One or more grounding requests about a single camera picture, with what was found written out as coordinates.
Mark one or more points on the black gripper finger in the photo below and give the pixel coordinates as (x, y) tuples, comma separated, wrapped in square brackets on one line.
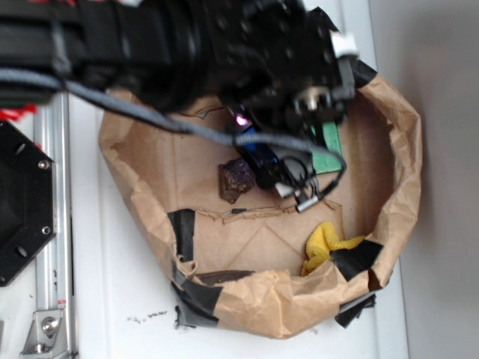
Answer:
[(296, 177)]

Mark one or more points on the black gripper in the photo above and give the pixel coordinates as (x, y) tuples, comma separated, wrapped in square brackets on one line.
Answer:
[(280, 64)]

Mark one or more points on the shiny black box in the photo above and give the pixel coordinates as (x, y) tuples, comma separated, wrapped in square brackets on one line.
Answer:
[(267, 176)]

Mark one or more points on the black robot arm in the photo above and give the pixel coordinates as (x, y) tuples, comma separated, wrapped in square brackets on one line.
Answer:
[(152, 62)]

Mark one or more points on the green rectangular block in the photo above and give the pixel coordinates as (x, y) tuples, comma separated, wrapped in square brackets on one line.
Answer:
[(327, 136)]

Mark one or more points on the brown rock chunk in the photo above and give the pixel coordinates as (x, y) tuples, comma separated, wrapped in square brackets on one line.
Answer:
[(235, 178)]

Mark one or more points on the yellow microfiber cloth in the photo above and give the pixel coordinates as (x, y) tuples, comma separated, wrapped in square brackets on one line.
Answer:
[(322, 242)]

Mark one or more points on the brown paper bag bin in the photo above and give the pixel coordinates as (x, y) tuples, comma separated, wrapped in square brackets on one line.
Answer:
[(238, 266)]

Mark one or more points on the aluminium extrusion rail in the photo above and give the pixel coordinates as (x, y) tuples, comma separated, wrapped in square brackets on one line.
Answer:
[(54, 264)]

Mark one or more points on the black hexagonal robot base plate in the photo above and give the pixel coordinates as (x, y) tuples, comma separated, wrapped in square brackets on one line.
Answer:
[(27, 202)]

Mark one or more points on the aluminium corner bracket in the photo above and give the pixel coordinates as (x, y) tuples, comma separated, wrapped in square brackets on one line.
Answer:
[(46, 336)]

